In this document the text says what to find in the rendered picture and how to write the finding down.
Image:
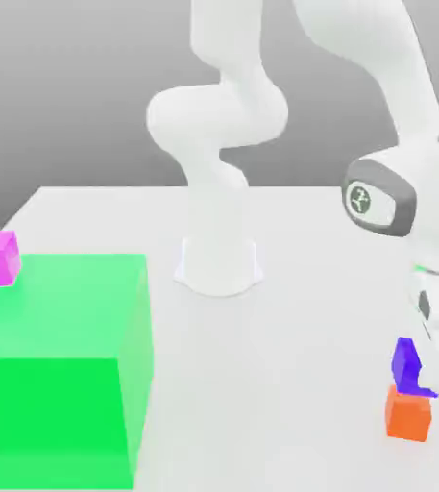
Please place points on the small purple cube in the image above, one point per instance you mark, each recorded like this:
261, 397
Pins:
405, 365

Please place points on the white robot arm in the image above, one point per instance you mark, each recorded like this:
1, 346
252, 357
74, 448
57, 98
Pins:
219, 115

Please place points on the small orange cube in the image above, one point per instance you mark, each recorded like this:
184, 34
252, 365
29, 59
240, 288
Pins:
407, 419

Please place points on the large green box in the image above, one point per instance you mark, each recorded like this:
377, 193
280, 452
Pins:
50, 415

